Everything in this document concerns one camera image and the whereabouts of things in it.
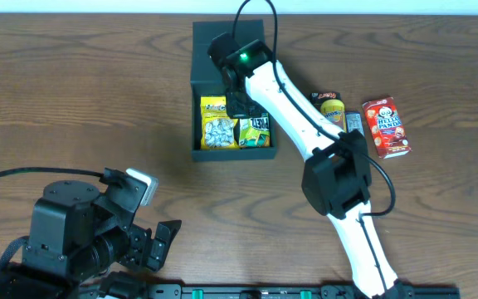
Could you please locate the dark green box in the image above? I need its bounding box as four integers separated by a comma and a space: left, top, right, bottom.
190, 20, 277, 162

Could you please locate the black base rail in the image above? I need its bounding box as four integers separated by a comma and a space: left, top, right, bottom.
76, 272, 461, 299

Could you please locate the red Hello Panda box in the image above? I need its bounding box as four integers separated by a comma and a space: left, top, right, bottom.
363, 97, 412, 159

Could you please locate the blue small candy box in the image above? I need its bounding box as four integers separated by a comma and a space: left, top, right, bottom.
345, 111, 365, 136

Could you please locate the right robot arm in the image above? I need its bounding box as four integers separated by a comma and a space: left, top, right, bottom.
207, 33, 402, 298

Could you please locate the yellow Mentos bottle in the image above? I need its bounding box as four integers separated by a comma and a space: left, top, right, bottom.
320, 99, 347, 132

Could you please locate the yellow sunflower seed bag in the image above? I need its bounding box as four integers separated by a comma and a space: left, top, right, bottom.
200, 96, 239, 150

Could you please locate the green purple Pretz box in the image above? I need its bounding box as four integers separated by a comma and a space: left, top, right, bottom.
238, 114, 271, 148

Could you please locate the green clamp on rail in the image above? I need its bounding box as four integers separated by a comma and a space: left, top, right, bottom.
192, 290, 203, 299

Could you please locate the black mini chocolate bar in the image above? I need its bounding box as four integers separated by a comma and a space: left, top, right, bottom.
310, 91, 341, 106

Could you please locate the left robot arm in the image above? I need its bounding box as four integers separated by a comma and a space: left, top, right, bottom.
0, 169, 182, 298

